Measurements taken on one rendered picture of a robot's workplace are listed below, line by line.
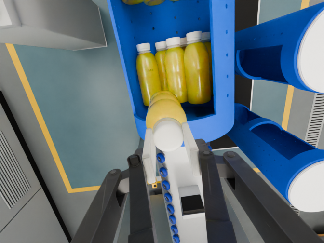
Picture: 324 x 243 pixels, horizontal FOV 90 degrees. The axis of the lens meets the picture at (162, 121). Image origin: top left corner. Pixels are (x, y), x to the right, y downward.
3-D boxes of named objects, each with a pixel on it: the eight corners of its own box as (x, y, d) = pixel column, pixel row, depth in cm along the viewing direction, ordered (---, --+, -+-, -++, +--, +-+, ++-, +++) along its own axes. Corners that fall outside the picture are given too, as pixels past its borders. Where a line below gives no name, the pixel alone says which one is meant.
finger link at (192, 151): (190, 150, 14) (198, 149, 14) (181, 122, 21) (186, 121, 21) (193, 178, 15) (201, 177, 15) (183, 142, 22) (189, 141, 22)
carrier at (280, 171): (250, 124, 154) (243, 97, 144) (356, 197, 72) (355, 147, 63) (222, 135, 157) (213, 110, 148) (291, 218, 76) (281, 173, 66)
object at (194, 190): (178, 191, 81) (182, 220, 66) (177, 184, 79) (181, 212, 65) (198, 188, 80) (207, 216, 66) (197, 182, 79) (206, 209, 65)
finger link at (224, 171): (203, 168, 13) (241, 163, 13) (192, 139, 18) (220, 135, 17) (205, 182, 13) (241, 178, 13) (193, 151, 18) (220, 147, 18)
